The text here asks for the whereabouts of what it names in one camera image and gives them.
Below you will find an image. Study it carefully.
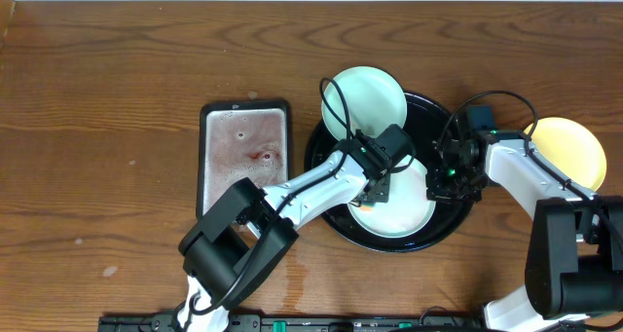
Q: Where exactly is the green plate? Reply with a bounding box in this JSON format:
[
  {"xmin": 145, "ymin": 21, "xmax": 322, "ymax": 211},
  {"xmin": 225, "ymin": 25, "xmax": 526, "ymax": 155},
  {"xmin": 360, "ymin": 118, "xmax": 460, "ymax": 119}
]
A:
[
  {"xmin": 321, "ymin": 66, "xmax": 407, "ymax": 140},
  {"xmin": 348, "ymin": 159, "xmax": 436, "ymax": 239}
]

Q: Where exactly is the yellow plate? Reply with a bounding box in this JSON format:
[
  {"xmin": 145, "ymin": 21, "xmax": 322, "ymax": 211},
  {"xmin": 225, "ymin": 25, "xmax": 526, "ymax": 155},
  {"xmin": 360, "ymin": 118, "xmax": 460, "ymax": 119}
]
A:
[{"xmin": 531, "ymin": 117, "xmax": 606, "ymax": 191}]

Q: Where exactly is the green yellow sponge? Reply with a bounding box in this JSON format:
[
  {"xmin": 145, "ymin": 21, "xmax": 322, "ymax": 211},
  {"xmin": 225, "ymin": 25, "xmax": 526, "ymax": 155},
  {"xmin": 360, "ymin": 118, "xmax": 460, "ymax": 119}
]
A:
[{"xmin": 358, "ymin": 203, "xmax": 374, "ymax": 211}]

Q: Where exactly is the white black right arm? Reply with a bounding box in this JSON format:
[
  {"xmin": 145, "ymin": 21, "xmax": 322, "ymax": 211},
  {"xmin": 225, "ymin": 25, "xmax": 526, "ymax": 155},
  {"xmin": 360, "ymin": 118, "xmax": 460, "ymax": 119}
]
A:
[{"xmin": 426, "ymin": 130, "xmax": 622, "ymax": 331}]

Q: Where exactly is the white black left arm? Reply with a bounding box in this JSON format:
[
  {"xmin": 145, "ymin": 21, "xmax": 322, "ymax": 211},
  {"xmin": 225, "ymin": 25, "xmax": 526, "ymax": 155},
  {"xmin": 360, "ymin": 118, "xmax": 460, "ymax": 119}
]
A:
[{"xmin": 176, "ymin": 125, "xmax": 413, "ymax": 331}]

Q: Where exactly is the black round tray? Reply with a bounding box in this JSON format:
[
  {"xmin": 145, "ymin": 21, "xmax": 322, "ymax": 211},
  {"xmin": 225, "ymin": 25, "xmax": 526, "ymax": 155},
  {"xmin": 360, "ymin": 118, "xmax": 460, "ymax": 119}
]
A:
[{"xmin": 304, "ymin": 92, "xmax": 473, "ymax": 252}]

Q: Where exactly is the black rectangular soapy tray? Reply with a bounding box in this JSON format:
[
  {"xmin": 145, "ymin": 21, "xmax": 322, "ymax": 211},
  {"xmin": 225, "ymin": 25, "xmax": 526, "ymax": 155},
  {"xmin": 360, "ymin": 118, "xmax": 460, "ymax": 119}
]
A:
[{"xmin": 196, "ymin": 99, "xmax": 292, "ymax": 218}]

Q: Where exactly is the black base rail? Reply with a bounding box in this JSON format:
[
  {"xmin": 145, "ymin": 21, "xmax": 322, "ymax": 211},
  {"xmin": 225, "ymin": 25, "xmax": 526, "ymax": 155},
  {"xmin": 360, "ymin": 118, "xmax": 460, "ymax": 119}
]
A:
[{"xmin": 97, "ymin": 313, "xmax": 486, "ymax": 332}]

